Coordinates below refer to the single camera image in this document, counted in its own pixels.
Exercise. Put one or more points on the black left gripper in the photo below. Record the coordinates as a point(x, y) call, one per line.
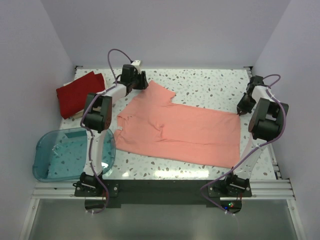
point(143, 83)

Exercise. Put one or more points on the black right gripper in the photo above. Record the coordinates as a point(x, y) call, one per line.
point(241, 108)

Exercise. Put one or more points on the salmon pink t-shirt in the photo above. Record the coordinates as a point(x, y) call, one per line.
point(154, 126)

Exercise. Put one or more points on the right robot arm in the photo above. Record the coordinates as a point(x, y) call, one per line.
point(266, 125)

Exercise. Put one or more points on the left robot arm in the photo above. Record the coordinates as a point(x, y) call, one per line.
point(97, 118)

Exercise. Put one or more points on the folded red t-shirt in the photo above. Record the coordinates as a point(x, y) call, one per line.
point(80, 96)

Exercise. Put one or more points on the folded cream t-shirt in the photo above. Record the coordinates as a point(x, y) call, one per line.
point(77, 113)

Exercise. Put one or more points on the blue transparent plastic bin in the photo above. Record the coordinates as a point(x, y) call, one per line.
point(60, 155)

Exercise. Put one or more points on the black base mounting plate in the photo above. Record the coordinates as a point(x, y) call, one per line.
point(160, 192)

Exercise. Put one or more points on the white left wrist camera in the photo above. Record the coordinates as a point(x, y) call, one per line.
point(137, 64)

